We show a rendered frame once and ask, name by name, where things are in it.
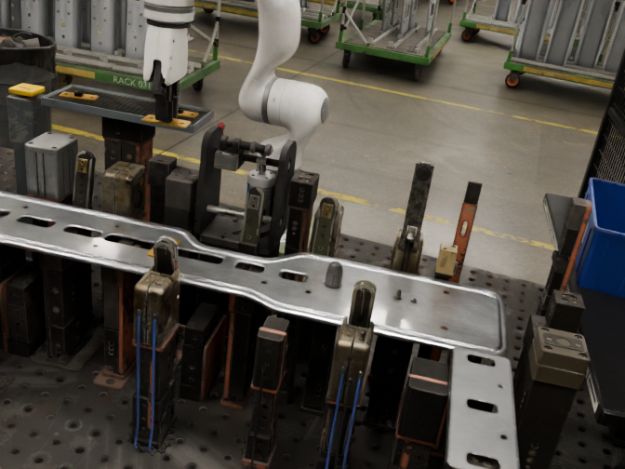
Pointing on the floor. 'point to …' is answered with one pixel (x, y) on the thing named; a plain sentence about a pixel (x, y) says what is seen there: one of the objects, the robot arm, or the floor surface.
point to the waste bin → (24, 70)
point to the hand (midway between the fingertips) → (166, 108)
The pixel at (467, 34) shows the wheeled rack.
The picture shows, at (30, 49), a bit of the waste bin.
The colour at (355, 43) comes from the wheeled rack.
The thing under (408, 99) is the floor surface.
